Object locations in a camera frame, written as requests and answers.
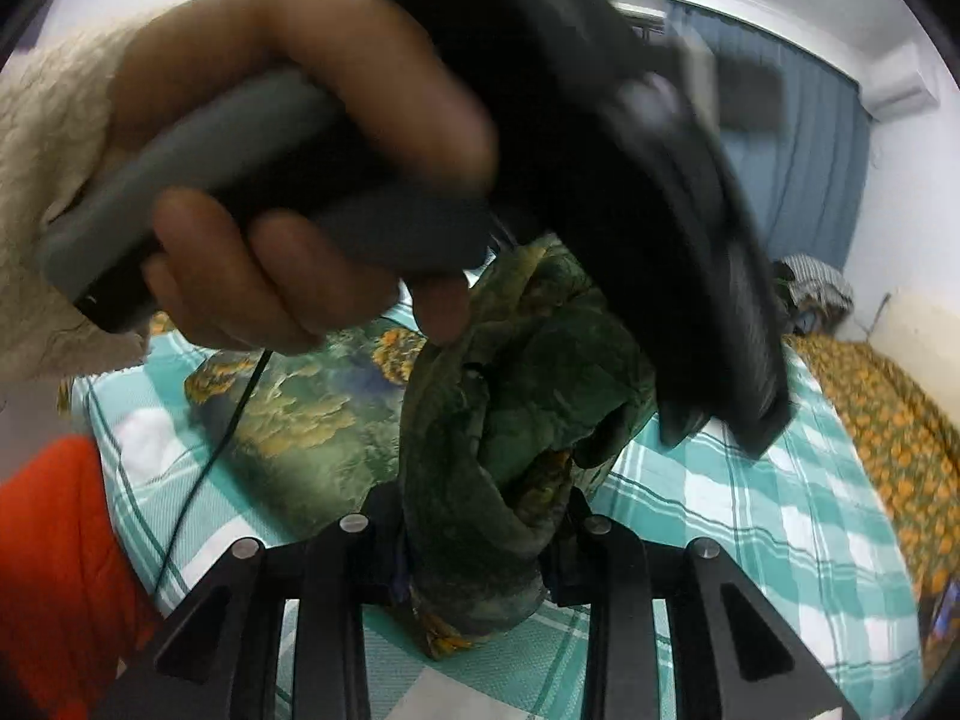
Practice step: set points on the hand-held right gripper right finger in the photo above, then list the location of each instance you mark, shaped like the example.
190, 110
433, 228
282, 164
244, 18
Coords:
615, 615

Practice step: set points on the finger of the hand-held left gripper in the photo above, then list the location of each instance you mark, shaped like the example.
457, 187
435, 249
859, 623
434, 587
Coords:
682, 360
750, 360

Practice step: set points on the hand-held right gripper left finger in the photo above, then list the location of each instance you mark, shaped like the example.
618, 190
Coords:
330, 615

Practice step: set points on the green floral garment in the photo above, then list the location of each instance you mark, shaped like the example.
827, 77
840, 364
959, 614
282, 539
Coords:
510, 405

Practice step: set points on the person's left forearm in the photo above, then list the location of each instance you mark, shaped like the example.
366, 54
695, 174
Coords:
52, 142

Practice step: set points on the pile of clothes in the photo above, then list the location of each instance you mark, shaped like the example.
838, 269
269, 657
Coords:
814, 289

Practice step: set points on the person's left hand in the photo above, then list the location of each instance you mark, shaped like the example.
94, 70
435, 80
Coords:
315, 22

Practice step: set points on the orange floral quilt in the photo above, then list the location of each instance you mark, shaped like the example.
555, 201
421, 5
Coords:
885, 427

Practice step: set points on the teal checkered bed sheet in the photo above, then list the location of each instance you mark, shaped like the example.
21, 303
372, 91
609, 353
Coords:
750, 532

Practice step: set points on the cream headboard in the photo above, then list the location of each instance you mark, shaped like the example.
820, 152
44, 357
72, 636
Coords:
915, 345

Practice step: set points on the blue curtain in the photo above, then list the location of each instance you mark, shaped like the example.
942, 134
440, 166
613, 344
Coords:
814, 187

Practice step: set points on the person's orange clothing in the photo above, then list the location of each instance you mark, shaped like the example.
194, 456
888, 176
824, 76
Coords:
52, 577

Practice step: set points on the white air conditioner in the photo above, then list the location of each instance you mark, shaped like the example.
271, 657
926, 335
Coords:
904, 79

